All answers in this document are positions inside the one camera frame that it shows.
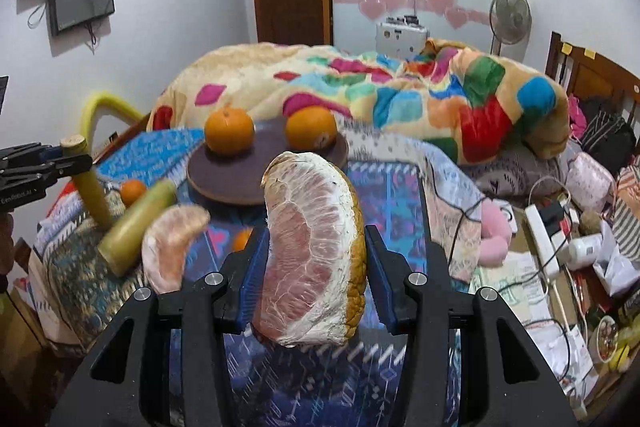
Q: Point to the dark brown round plate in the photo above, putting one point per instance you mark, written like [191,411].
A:
[225,177]

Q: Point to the colourful patchwork blanket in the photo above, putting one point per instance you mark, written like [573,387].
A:
[430,102]

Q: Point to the black striped bag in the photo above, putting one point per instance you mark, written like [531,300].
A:
[607,137]

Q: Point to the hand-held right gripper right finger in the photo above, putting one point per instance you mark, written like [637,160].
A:
[383,287]

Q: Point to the white box appliance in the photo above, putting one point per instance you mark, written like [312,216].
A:
[400,38]

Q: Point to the wooden headboard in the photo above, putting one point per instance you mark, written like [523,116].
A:
[590,72]

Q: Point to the large orange with stem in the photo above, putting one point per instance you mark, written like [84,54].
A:
[229,132]

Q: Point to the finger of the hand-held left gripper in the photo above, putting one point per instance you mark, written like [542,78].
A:
[30,153]
[60,169]

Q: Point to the white plastic bottle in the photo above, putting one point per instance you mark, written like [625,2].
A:
[585,249]

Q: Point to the standing electric fan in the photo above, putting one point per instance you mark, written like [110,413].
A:
[510,14]

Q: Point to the blue patterned bed sheet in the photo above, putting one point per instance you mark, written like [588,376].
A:
[395,192]

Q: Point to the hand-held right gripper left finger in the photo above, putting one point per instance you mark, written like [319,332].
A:
[253,279]

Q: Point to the pink plush pillow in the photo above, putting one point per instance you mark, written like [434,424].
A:
[495,232]

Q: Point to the yellow foam tube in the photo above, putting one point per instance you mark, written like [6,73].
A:
[107,107]

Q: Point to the grey patterned pillow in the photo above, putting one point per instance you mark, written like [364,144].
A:
[520,169]

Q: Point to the white power strip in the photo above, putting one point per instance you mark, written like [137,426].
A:
[542,237]

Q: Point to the pile of white papers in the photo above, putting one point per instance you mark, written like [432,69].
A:
[540,307]

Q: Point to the large pomelo segment with rind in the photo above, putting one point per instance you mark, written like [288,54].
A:
[305,252]

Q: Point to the small peeled pomelo segment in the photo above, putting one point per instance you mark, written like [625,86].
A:
[167,247]

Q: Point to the yellow-green bamboo tube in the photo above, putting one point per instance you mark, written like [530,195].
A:
[92,197]

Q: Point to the pink quilted pouch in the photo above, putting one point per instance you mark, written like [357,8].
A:
[590,174]

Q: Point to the small tangerine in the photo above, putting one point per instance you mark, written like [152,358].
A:
[243,240]
[132,193]

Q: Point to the bowl of snacks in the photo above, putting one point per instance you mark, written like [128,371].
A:
[607,339]

